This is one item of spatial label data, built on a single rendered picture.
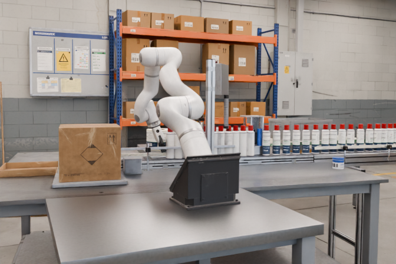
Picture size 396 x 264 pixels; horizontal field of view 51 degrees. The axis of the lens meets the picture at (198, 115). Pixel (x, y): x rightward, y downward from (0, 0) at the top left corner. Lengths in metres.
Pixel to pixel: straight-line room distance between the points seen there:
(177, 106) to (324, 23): 7.31
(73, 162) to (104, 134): 0.20
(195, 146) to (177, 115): 0.18
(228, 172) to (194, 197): 0.18
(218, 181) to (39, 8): 5.57
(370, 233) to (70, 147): 1.69
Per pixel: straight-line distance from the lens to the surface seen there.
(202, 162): 1.66
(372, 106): 9.85
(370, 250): 2.61
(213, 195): 1.71
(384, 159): 3.28
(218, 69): 2.49
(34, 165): 2.70
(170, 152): 2.59
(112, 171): 2.15
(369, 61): 9.79
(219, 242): 1.37
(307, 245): 1.60
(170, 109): 1.89
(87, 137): 2.11
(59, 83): 6.71
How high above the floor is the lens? 1.29
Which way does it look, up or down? 3 degrees down
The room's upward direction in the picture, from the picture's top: 1 degrees clockwise
